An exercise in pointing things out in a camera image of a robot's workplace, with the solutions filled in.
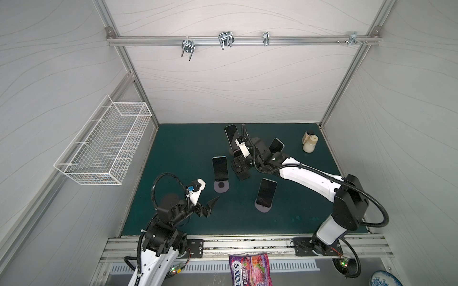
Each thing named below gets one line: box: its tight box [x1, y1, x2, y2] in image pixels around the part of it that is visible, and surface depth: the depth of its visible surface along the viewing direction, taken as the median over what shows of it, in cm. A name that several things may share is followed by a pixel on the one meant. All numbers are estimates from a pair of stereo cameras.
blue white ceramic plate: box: [370, 270, 404, 286], surface depth 66 cm
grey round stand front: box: [254, 198, 273, 214], surface depth 85 cm
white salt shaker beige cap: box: [302, 134, 320, 154], surface depth 103 cm
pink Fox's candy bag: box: [229, 252, 273, 286], surface depth 69 cm
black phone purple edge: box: [268, 137, 286, 154], surface depth 92 cm
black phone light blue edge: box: [211, 156, 229, 182], surface depth 86 cm
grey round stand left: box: [213, 180, 230, 194], surface depth 94 cm
